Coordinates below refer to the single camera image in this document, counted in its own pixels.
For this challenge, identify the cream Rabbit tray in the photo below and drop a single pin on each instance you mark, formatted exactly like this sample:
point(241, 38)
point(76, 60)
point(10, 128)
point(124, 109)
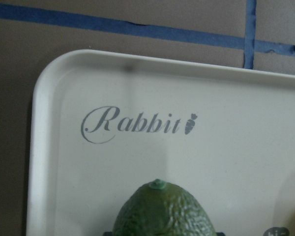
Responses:
point(104, 124)

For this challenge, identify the green lime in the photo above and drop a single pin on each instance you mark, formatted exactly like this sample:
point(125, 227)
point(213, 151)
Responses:
point(160, 208)

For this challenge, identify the blue tape grid lines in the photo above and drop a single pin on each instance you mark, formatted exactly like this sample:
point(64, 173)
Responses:
point(248, 43)

